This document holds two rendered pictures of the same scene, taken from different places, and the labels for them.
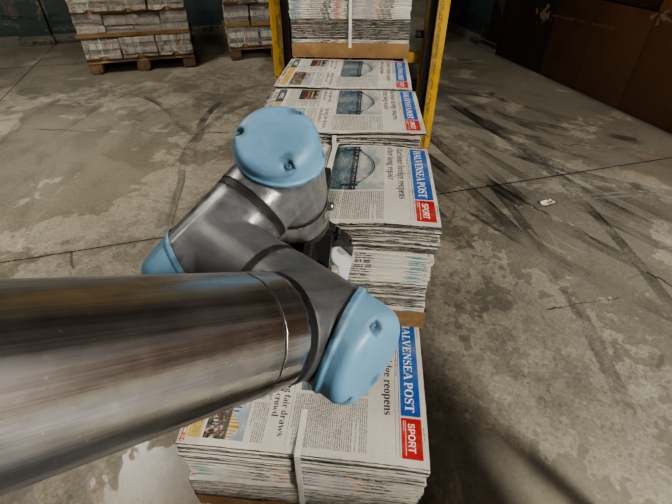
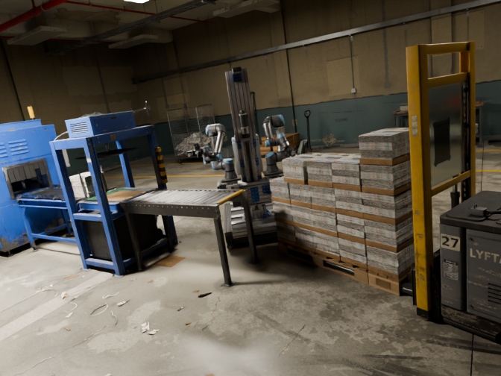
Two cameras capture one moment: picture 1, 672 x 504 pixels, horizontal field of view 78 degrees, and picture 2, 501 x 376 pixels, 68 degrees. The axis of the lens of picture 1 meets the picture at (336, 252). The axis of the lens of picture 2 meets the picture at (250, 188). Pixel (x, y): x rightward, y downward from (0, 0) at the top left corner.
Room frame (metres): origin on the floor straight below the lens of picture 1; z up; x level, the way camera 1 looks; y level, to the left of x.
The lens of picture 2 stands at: (3.02, -2.76, 1.69)
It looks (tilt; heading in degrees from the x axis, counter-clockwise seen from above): 13 degrees down; 140
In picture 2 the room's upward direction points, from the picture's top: 9 degrees counter-clockwise
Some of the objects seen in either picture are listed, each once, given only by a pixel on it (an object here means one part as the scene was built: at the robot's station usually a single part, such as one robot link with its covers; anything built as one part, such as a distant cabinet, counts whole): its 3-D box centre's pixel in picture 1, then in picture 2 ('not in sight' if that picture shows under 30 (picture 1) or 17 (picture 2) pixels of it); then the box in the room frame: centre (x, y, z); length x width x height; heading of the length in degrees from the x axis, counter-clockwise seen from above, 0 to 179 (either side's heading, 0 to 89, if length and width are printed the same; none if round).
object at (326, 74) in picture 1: (345, 73); (358, 158); (1.28, -0.03, 1.06); 0.37 x 0.28 x 0.01; 85
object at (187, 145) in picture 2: not in sight; (194, 134); (-6.89, 3.71, 0.85); 1.21 x 0.83 x 1.71; 16
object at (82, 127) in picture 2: not in sight; (102, 124); (-1.34, -1.12, 1.65); 0.60 x 0.45 x 0.20; 106
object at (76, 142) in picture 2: not in sight; (105, 136); (-1.34, -1.12, 1.50); 0.94 x 0.68 x 0.10; 106
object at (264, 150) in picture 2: not in sight; (277, 145); (-4.25, 4.68, 0.28); 1.20 x 0.83 x 0.57; 16
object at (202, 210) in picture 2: not in sight; (165, 209); (-0.29, -1.09, 0.74); 1.34 x 0.05 x 0.12; 16
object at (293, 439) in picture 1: (334, 330); (326, 221); (0.85, 0.01, 0.42); 1.17 x 0.39 x 0.83; 175
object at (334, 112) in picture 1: (342, 109); (330, 157); (0.99, -0.02, 1.06); 0.37 x 0.29 x 0.01; 86
